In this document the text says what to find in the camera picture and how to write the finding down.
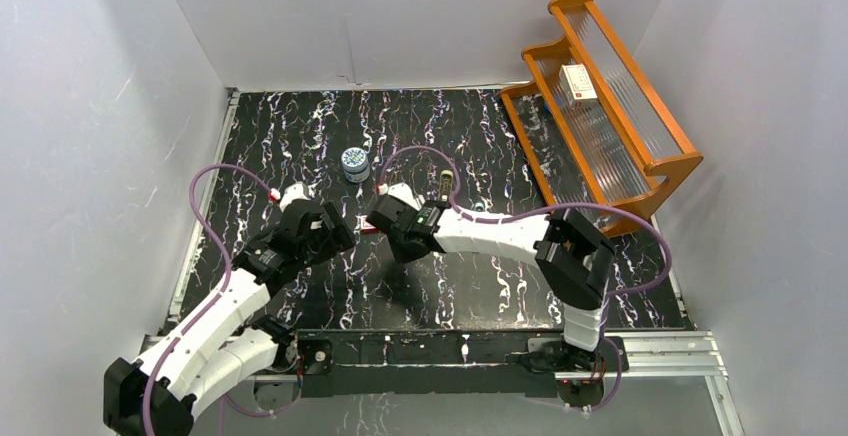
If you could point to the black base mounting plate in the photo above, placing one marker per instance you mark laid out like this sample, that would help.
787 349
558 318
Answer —
532 363

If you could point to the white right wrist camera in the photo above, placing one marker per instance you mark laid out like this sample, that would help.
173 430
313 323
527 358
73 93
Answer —
401 191

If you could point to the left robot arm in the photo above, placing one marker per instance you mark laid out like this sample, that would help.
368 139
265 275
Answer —
165 389

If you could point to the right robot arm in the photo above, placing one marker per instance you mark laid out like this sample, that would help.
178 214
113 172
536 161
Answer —
572 255

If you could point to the white red box on shelf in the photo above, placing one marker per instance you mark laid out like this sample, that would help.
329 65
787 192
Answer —
577 87

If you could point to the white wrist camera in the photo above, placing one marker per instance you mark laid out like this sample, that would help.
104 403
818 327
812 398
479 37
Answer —
401 191
295 192

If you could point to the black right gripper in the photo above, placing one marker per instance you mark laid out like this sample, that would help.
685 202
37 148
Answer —
402 255

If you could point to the blue white round tin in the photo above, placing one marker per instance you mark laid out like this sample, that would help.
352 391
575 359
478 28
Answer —
355 164

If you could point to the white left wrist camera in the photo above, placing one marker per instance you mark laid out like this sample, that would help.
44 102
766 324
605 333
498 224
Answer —
295 192

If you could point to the white red staple box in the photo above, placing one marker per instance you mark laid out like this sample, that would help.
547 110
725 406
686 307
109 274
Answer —
365 227

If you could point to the cream white stapler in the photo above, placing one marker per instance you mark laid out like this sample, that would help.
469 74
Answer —
447 187

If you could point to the orange wooden shelf rack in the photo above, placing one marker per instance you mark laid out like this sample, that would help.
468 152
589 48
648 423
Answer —
628 151

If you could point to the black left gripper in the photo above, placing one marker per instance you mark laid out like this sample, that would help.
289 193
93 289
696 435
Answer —
337 229

